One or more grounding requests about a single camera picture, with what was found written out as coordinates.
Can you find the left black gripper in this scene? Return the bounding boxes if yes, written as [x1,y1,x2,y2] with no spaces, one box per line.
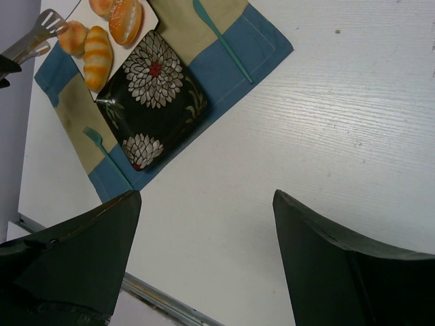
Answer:
[0,54,22,89]

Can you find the metal serving tongs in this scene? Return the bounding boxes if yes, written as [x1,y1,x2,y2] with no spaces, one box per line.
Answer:
[1,9,68,65]

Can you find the blue and beige placemat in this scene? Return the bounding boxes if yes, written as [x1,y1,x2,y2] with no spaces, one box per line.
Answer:
[35,1,294,202]

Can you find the black floral square plate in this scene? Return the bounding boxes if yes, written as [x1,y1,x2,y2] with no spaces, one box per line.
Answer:
[95,31,209,171]

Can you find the sesame split bread bun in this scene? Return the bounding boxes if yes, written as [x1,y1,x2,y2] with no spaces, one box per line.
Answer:
[109,0,143,46]

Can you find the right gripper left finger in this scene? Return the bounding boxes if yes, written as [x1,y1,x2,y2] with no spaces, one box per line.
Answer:
[1,190,141,326]

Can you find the striped long bread roll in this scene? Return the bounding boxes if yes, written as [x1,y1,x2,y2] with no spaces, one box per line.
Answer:
[83,26,113,93]

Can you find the teal plastic fork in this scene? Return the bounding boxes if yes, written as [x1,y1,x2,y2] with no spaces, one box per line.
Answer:
[83,126,133,189]

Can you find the round orange bread roll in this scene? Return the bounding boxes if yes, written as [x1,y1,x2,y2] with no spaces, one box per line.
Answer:
[58,20,88,57]

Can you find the aluminium table rail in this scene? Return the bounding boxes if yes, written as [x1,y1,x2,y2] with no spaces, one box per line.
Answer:
[15,211,218,325]

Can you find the white rectangular plate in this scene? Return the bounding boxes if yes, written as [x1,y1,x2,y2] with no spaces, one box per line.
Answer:
[68,1,159,100]

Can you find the round bread roll back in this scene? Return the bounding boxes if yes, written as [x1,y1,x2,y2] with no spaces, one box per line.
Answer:
[88,0,115,18]

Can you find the teal plastic knife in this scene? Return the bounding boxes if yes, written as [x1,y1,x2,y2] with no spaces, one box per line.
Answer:
[192,0,254,84]

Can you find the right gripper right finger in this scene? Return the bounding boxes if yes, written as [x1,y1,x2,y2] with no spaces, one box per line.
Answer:
[273,190,434,325]

